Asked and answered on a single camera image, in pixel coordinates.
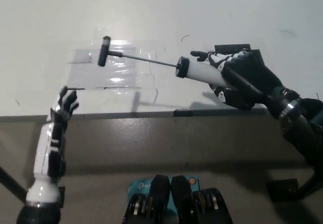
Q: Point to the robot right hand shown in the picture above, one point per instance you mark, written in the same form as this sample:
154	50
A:
252	82

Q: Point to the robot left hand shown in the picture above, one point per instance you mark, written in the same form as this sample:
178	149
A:
50	148

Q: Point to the black robot body blocks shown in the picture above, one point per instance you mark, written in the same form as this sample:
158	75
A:
181	203

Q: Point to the black tape patch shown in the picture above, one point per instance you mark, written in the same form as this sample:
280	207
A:
227	48

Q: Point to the black table leg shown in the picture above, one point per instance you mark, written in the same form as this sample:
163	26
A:
12	183
285	188

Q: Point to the teal router box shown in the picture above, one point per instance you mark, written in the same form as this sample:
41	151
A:
138	187

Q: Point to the clear taped plastic sheet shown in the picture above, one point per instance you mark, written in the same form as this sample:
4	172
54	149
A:
121	79

